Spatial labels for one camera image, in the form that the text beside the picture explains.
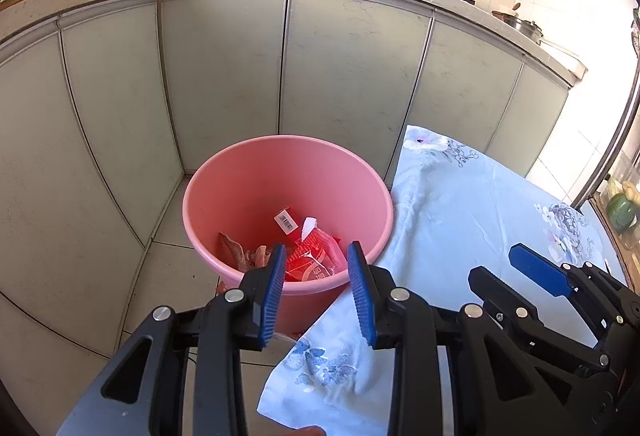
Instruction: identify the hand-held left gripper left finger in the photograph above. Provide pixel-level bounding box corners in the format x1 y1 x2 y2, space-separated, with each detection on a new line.
55 243 287 436

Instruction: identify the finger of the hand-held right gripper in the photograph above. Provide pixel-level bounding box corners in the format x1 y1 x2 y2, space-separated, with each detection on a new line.
469 266 608 369
509 243 640 324

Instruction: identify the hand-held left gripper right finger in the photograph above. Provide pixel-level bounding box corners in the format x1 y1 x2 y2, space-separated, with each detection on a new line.
347 241 556 436

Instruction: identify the red snack wrapper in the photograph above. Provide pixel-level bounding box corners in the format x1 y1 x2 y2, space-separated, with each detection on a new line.
285 229 348 282

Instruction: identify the pink plastic bucket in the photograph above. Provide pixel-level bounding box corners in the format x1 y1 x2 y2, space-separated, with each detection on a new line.
181 135 394 337

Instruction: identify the orange plastic wrapper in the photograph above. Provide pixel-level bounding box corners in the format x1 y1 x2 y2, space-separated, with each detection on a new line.
218 231 273 273

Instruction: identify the light blue floral cloth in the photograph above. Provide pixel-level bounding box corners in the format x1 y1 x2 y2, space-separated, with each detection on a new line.
257 125 628 432

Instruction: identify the green squash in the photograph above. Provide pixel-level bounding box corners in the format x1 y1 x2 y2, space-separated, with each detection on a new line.
607 193 632 232

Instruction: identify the white plastic basin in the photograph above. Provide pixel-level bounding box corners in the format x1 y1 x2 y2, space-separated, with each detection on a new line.
540 39 588 77

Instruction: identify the grey kitchen counter cabinet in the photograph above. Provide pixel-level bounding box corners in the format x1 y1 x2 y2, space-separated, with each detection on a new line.
0 0 588 367

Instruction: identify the steel pot with lid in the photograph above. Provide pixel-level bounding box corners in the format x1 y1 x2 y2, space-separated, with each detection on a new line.
492 4 543 42

